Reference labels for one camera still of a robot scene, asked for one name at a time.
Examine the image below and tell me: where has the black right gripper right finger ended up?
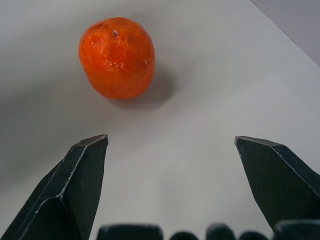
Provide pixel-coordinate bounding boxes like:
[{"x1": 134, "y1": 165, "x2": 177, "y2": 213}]
[{"x1": 234, "y1": 135, "x2": 320, "y2": 233}]

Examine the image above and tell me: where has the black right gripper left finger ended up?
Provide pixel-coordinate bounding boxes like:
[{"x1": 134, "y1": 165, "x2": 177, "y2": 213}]
[{"x1": 0, "y1": 134, "x2": 109, "y2": 240}]

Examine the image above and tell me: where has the orange tangerine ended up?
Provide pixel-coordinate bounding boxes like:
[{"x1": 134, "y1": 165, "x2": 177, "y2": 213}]
[{"x1": 78, "y1": 16, "x2": 156, "y2": 100}]

